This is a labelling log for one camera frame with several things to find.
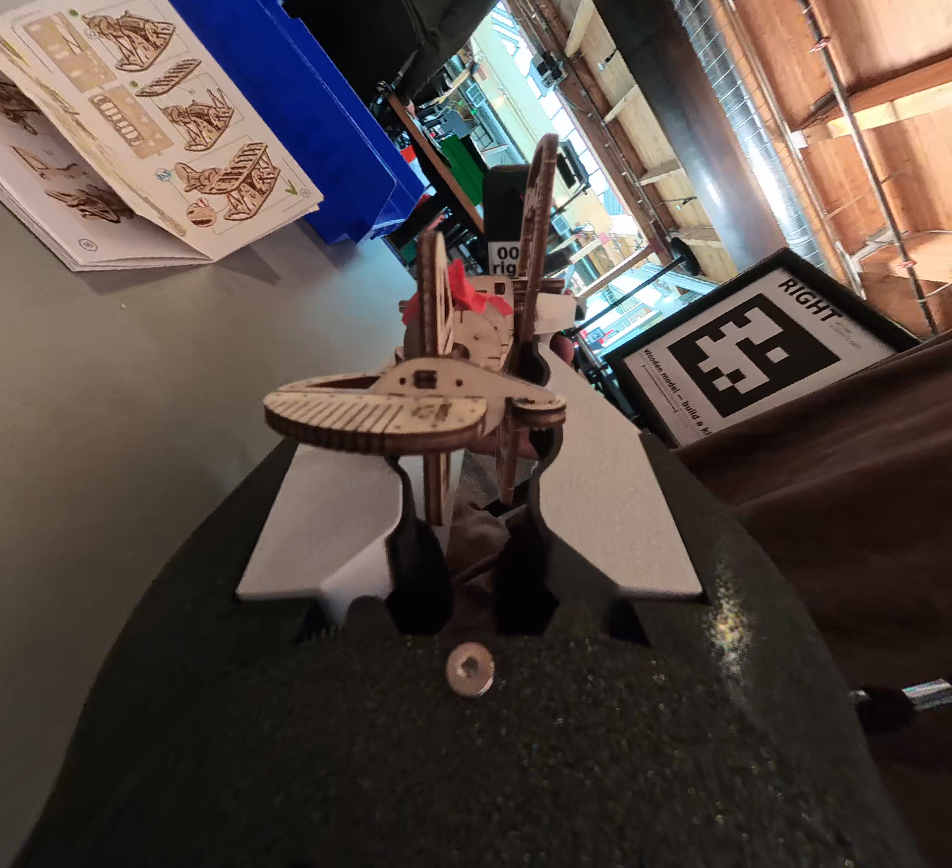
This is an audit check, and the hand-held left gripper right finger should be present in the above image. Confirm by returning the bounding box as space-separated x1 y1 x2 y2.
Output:
494 346 705 625

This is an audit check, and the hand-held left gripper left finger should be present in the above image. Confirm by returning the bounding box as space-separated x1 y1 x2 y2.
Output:
237 440 447 623

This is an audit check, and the wooden airplane model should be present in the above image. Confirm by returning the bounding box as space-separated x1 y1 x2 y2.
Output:
262 133 570 527

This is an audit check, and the grey desk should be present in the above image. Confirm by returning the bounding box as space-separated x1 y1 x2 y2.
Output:
0 0 477 865

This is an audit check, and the green plastic bin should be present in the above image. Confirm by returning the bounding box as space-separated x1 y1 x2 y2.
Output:
437 133 489 212

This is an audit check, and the framed tag sign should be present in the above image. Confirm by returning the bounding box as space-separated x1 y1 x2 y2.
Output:
602 247 923 449

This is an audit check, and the blue plastic bin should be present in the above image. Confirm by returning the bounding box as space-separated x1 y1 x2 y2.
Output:
115 0 430 246

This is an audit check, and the open instruction booklet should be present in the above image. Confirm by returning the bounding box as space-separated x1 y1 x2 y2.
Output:
0 0 325 274

